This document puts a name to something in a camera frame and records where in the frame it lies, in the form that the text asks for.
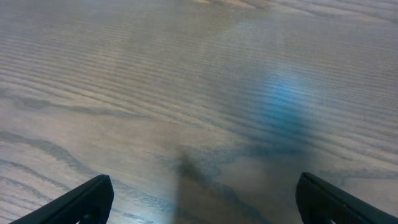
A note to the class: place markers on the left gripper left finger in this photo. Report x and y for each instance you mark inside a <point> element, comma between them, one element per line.
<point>90,202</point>

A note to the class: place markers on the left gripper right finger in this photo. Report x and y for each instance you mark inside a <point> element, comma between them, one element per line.
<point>321,202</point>

